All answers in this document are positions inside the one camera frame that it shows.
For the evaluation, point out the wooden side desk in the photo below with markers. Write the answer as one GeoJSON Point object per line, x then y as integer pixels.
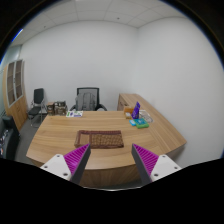
{"type": "Point", "coordinates": [166, 136]}

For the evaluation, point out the wooden bookcase cabinet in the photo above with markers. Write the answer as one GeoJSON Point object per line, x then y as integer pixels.
{"type": "Point", "coordinates": [14, 93]}

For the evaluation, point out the black chair at left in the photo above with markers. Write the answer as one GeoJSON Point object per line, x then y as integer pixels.
{"type": "Point", "coordinates": [9, 138]}

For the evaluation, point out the black visitor chair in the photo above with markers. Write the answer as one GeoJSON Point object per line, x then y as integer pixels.
{"type": "Point", "coordinates": [37, 107]}

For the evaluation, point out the grey backpack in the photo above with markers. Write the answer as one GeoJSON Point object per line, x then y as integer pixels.
{"type": "Point", "coordinates": [85, 102]}

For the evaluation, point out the brown boxes on stand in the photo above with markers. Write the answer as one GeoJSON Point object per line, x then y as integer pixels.
{"type": "Point", "coordinates": [57, 108]}

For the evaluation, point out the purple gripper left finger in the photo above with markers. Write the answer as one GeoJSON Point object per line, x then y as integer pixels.
{"type": "Point", "coordinates": [69, 166]}

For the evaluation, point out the brown patterned towel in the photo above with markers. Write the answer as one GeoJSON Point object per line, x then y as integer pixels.
{"type": "Point", "coordinates": [99, 139]}

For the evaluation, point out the white green leaflet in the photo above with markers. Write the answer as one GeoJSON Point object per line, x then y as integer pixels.
{"type": "Point", "coordinates": [71, 114]}

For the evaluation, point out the blue small packet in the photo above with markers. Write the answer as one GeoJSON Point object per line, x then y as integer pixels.
{"type": "Point", "coordinates": [132, 122]}

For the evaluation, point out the small orange box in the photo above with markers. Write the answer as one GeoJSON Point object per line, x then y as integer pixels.
{"type": "Point", "coordinates": [128, 112]}

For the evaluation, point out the green flat box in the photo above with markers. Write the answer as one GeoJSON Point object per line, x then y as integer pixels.
{"type": "Point", "coordinates": [141, 123]}

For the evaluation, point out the black mesh office chair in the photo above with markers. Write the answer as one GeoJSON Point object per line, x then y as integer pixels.
{"type": "Point", "coordinates": [95, 92]}

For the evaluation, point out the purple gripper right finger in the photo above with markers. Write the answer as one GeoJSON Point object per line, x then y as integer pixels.
{"type": "Point", "coordinates": [152, 167]}

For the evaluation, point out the clear plastic bag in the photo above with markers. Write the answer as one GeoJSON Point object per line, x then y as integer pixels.
{"type": "Point", "coordinates": [144, 114]}

